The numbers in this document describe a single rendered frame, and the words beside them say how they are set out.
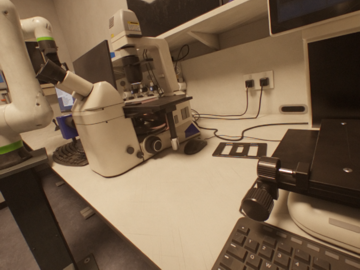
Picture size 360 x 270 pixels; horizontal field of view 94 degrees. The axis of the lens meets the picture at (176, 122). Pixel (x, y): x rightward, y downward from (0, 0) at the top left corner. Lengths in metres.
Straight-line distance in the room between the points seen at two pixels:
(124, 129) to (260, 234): 0.45
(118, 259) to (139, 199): 0.98
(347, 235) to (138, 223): 0.33
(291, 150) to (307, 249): 0.18
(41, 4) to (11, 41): 2.71
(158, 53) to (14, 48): 0.55
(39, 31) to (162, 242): 1.27
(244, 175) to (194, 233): 0.20
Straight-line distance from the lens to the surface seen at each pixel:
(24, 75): 0.91
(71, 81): 0.57
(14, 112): 0.92
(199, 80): 1.17
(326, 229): 0.34
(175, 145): 0.65
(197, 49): 1.33
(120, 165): 0.60
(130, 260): 1.38
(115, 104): 0.57
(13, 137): 0.99
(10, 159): 0.99
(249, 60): 1.02
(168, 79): 0.81
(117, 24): 0.74
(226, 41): 1.22
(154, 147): 0.61
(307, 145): 0.46
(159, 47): 0.81
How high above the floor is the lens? 1.01
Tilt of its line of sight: 14 degrees down
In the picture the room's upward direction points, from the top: 11 degrees counter-clockwise
